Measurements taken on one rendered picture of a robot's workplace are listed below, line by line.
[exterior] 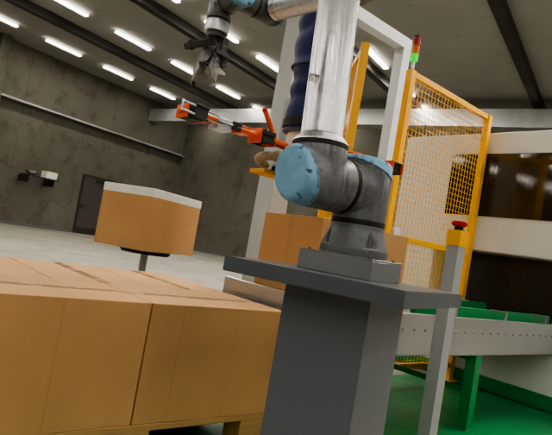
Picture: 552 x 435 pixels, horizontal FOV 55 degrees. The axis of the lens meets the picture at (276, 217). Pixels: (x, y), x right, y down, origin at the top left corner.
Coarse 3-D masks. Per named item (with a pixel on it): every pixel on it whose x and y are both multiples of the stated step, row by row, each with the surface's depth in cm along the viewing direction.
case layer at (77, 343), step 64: (0, 256) 231; (0, 320) 144; (64, 320) 155; (128, 320) 168; (192, 320) 183; (256, 320) 202; (0, 384) 145; (64, 384) 156; (128, 384) 170; (192, 384) 185; (256, 384) 204
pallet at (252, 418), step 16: (224, 416) 196; (240, 416) 200; (256, 416) 205; (64, 432) 157; (80, 432) 160; (96, 432) 164; (112, 432) 167; (128, 432) 171; (144, 432) 174; (224, 432) 206; (240, 432) 200; (256, 432) 206
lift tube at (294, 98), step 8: (304, 64) 230; (296, 72) 234; (304, 72) 230; (296, 80) 232; (304, 80) 229; (296, 88) 231; (304, 88) 228; (296, 96) 231; (304, 96) 228; (288, 104) 235; (296, 104) 229; (288, 112) 232; (296, 112) 229; (288, 128) 230; (296, 128) 227
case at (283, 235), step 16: (272, 224) 249; (288, 224) 240; (304, 224) 232; (320, 224) 224; (272, 240) 247; (288, 240) 238; (304, 240) 230; (320, 240) 223; (400, 240) 257; (272, 256) 245; (288, 256) 237; (400, 256) 258; (400, 272) 259
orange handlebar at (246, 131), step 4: (180, 112) 193; (184, 112) 192; (208, 116) 197; (212, 120) 199; (216, 120) 200; (244, 128) 210; (248, 128) 211; (232, 132) 212; (236, 132) 210; (240, 132) 209; (244, 132) 210; (248, 132) 211; (252, 132) 212; (256, 132) 214; (248, 136) 217; (252, 136) 218; (256, 136) 214; (276, 140) 221; (276, 144) 223; (280, 144) 223; (284, 144) 224; (288, 144) 226; (284, 148) 231; (348, 152) 221; (352, 152) 220; (356, 152) 220
